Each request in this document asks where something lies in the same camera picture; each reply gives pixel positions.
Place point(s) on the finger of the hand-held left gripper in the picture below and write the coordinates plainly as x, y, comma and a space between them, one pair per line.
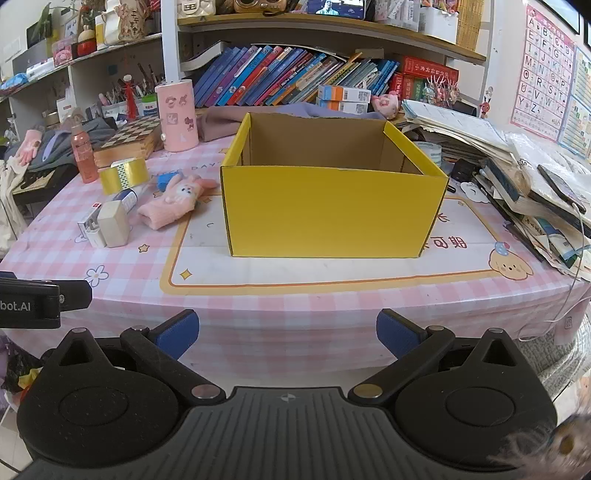
76, 295

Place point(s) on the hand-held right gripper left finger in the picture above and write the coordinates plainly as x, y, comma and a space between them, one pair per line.
178, 333

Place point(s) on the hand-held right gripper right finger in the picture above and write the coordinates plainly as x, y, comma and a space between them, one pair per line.
396, 333

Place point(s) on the white charger plug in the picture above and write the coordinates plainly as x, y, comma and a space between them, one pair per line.
92, 235

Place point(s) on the beige eraser block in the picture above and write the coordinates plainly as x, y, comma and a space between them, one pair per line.
114, 224

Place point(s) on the white and blue tube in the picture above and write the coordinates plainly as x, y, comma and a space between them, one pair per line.
127, 197

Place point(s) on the yellow tape roll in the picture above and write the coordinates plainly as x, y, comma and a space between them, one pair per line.
111, 180

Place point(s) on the pink bunny glove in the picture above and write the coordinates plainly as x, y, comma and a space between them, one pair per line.
178, 198

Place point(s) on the yellow cardboard box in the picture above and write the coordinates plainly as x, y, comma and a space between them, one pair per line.
332, 212

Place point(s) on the blue packet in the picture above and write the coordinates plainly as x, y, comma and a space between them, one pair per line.
167, 180

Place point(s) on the white puppy desk mat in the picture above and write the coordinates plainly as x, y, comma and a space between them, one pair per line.
323, 272

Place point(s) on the pink checked tablecloth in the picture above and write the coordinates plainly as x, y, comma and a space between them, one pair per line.
277, 318

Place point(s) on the pink spray bottle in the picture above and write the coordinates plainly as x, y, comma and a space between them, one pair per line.
84, 154

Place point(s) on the grey clothing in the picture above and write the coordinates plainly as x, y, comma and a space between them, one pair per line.
64, 143

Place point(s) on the pink knitted gloves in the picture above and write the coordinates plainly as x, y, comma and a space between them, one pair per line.
27, 145

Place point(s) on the white cloud sticker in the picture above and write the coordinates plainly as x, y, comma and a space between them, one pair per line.
472, 190

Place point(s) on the wooden chessboard box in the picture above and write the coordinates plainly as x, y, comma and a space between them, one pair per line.
131, 136

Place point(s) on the stack of books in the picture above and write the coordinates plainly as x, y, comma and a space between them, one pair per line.
531, 221

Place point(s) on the black power adapter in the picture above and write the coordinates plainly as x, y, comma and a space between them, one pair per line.
461, 170

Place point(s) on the clear tape roll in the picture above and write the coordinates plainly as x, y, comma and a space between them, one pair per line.
429, 151

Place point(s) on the grey fuzzy charm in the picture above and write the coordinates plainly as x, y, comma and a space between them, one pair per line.
545, 447

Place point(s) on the pen holders with brushes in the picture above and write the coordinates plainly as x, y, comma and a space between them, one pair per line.
134, 99

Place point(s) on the pink cylinder with stickers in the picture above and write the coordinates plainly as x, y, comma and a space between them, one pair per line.
178, 115

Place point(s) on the mauve cloth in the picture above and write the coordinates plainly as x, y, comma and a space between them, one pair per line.
221, 124

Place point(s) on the black smartphone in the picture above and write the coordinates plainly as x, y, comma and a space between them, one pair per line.
561, 184

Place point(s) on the pile of papers and books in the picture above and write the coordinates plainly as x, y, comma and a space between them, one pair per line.
535, 152

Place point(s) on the pink pig plush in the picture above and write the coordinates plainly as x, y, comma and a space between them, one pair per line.
385, 104

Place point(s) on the orange and blue carton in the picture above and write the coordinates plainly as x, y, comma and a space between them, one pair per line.
344, 108
344, 93

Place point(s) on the pink storage box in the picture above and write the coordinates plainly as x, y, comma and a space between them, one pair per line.
64, 51

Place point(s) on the cluster of small figurines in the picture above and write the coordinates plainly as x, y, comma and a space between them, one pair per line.
441, 90

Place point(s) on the red apple jar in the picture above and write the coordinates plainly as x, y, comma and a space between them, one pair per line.
86, 44

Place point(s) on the red thick books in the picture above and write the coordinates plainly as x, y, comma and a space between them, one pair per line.
429, 71

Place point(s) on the white bookshelf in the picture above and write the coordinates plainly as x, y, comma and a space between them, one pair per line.
170, 46

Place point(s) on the white jug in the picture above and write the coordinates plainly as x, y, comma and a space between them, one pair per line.
111, 27

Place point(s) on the row of colourful books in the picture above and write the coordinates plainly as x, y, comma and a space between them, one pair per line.
277, 74

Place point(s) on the white pearl handbag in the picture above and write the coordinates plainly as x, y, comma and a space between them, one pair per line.
189, 7

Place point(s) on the white stationery boxes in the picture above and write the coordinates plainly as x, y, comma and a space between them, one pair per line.
438, 23

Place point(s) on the woven bamboo panel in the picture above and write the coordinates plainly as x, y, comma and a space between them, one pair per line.
471, 23

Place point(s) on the small display screen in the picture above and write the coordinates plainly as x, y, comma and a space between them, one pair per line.
339, 7

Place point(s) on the cartoon wall sticker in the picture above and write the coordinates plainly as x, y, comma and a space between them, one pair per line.
485, 108

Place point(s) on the blue and yellow wall poster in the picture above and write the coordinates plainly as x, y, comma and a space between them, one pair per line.
577, 110

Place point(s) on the pink alphabet wall poster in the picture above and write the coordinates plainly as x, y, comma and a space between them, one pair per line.
542, 74

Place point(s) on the black picture frame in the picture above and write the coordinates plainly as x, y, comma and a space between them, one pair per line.
561, 14

